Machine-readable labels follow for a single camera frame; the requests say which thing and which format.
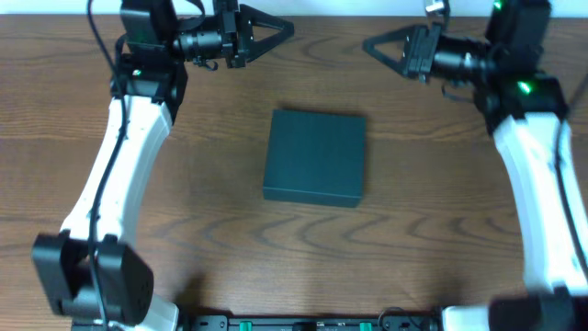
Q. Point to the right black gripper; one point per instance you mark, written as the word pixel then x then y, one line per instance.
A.
pixel 419 52

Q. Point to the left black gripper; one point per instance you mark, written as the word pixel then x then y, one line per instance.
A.
pixel 235 39

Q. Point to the dark green box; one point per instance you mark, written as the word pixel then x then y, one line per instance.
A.
pixel 315 158

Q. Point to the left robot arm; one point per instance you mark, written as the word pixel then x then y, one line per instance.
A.
pixel 89 270

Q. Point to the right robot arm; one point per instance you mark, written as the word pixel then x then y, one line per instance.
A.
pixel 527 116

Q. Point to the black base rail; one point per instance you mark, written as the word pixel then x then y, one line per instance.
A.
pixel 396 321

